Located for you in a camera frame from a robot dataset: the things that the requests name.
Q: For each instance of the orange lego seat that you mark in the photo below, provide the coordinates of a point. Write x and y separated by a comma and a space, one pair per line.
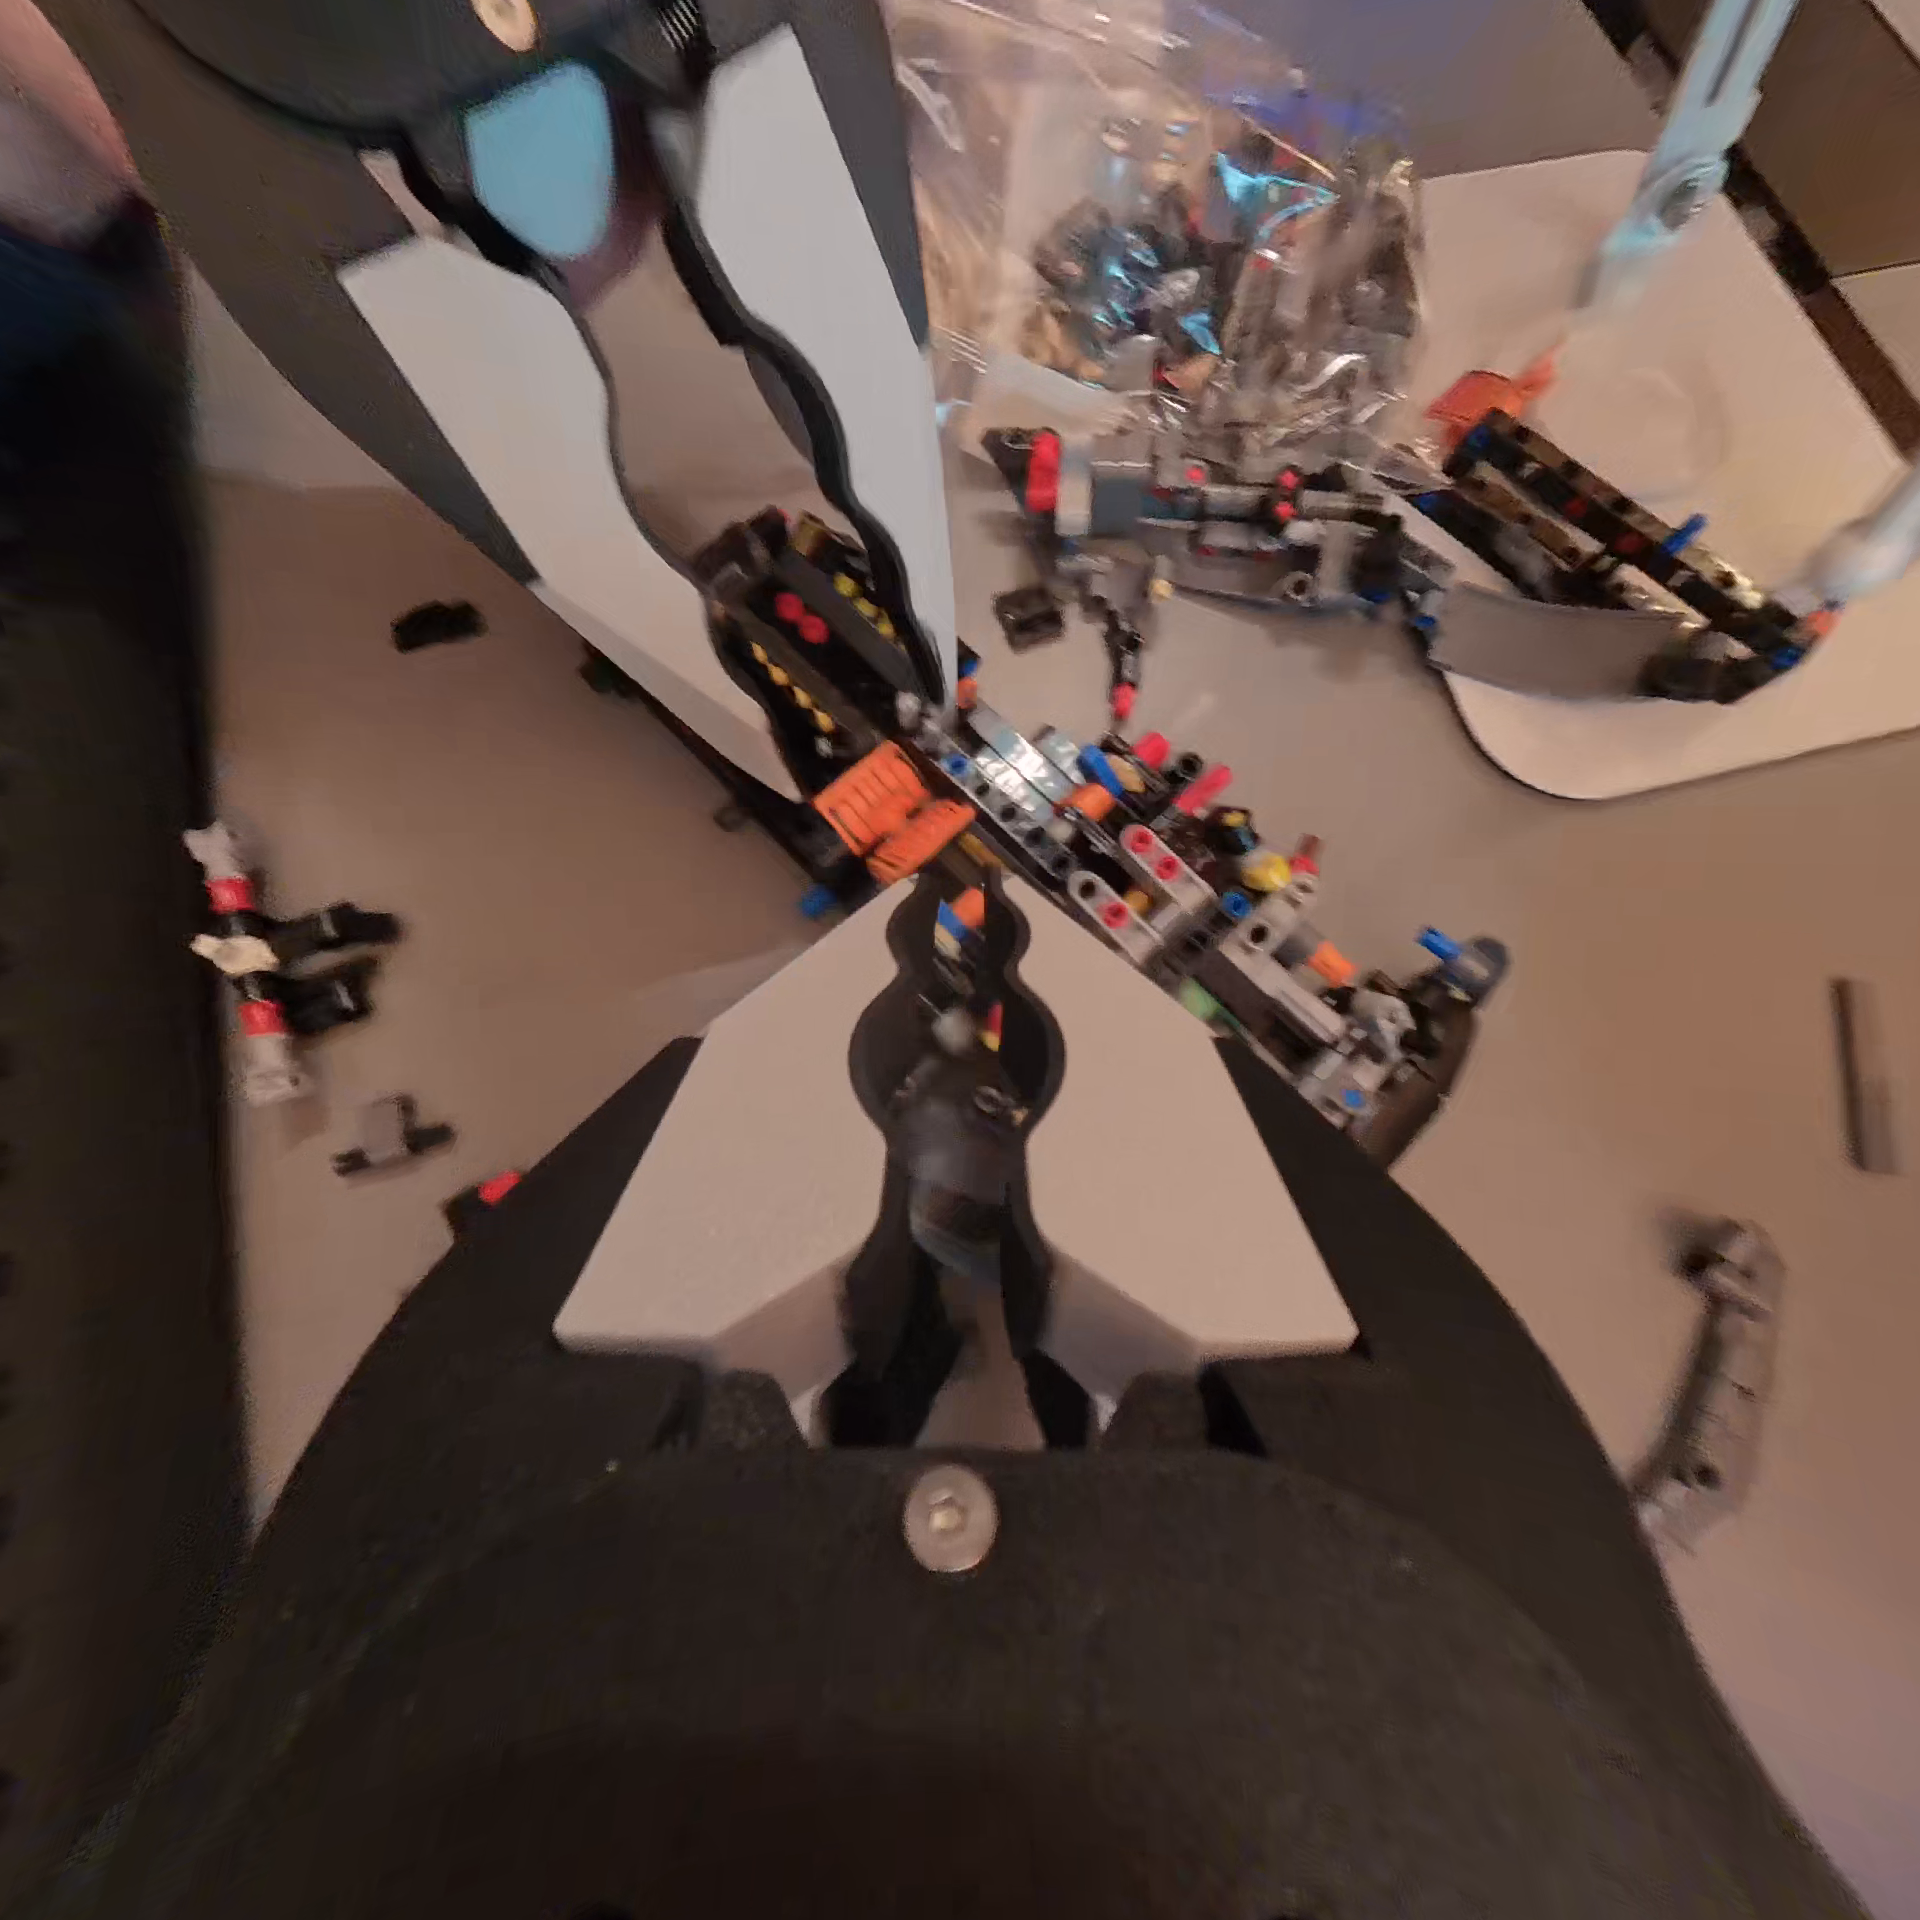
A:
1476, 398

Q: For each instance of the silver metal bar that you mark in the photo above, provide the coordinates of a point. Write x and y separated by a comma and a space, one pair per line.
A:
1694, 166

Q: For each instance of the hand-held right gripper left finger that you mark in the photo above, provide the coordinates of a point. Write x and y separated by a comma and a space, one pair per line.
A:
721, 1186

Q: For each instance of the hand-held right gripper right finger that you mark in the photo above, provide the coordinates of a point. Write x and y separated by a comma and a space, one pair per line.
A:
1185, 1186

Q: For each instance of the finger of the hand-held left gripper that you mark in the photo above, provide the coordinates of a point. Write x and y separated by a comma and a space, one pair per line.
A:
493, 405
854, 226

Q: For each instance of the black lego axle assembly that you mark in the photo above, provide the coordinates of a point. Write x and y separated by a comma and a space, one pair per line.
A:
322, 997

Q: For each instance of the small black lego piece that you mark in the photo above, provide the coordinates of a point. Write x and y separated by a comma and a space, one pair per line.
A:
1026, 616
435, 628

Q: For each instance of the grey lego connector black pins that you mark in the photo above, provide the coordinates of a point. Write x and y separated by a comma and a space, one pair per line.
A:
381, 1133

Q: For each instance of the black lego connector two red pins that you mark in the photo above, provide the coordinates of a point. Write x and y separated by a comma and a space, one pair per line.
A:
486, 1196

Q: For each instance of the dark grey curved lego panel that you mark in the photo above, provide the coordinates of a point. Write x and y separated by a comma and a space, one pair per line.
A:
1529, 639
954, 1156

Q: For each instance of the black lego frame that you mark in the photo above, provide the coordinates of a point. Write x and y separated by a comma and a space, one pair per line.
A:
1620, 525

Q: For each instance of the lego car chassis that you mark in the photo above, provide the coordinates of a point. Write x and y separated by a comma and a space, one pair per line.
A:
1141, 869

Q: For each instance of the black lego connector red axle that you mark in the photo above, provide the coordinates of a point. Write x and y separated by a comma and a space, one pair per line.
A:
1117, 646

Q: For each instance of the clear bag of lego parts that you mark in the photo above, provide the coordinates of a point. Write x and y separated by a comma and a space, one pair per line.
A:
1200, 270

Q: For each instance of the grey lego assembly red axles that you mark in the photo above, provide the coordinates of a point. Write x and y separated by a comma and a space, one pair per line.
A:
1214, 525

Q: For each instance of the dark grey flat lego tile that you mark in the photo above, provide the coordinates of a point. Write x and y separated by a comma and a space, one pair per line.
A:
1865, 1074

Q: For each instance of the white lamp base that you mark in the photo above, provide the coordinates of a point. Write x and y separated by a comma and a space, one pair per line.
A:
1723, 720

